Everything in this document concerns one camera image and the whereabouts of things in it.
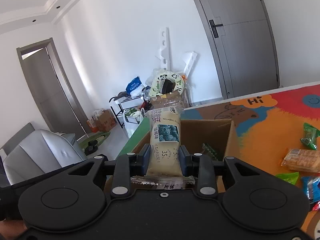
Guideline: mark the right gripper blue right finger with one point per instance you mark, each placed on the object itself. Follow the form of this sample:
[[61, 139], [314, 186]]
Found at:
[[189, 163]]

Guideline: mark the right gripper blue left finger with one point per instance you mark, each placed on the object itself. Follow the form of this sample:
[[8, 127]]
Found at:
[[139, 162]]

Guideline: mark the white rice cake snack pack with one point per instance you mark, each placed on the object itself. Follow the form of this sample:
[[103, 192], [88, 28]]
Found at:
[[164, 170]]

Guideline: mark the orange cracker snack pack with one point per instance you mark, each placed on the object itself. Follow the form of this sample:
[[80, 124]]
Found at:
[[302, 160]]

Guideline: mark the person hand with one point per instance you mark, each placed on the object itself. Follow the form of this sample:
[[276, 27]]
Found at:
[[11, 229]]

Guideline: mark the green white snack pack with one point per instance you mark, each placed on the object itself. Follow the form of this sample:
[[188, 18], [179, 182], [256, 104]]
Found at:
[[214, 154]]

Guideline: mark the brown cardboard box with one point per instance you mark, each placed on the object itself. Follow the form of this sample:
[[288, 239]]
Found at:
[[216, 179]]

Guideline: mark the white plastic bag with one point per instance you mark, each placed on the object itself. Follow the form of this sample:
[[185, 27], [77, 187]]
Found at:
[[132, 118]]

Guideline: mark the grey sofa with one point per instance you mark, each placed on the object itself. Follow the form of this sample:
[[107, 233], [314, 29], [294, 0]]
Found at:
[[33, 152]]

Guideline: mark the green floor mat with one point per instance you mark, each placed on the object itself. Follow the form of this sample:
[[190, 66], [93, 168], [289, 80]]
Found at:
[[92, 143]]

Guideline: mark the orange printed cardboard box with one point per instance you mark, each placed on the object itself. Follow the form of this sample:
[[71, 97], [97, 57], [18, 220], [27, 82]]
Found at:
[[102, 120]]

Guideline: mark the black shoe rack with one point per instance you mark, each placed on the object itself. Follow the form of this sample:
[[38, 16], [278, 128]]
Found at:
[[119, 105]]

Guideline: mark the panda print toilet seat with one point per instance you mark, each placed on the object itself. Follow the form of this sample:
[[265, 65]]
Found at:
[[166, 82]]

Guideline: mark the blue white bag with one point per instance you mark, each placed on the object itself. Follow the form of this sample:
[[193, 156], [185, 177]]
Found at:
[[135, 87]]

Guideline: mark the colourful cartoon table mat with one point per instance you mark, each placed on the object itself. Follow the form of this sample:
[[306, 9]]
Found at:
[[267, 127]]

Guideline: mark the green edged cracker pack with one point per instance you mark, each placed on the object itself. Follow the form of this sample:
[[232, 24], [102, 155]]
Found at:
[[291, 178]]

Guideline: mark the blue red snack bag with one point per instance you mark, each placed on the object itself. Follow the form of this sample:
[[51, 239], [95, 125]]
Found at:
[[312, 191]]

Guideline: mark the small green snack pack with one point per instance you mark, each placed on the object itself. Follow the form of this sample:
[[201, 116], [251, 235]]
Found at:
[[310, 136]]

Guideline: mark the grey door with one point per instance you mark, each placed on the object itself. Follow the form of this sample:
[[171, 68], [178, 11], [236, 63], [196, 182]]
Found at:
[[245, 52], [51, 89]]

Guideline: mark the white short plastic bracket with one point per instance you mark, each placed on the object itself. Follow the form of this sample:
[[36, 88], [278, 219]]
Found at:
[[189, 59]]

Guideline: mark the white tall plastic bracket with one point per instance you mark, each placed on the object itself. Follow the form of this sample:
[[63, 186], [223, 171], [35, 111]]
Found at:
[[164, 49]]

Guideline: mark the black door handle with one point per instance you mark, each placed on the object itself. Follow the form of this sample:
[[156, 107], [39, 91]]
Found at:
[[214, 28]]

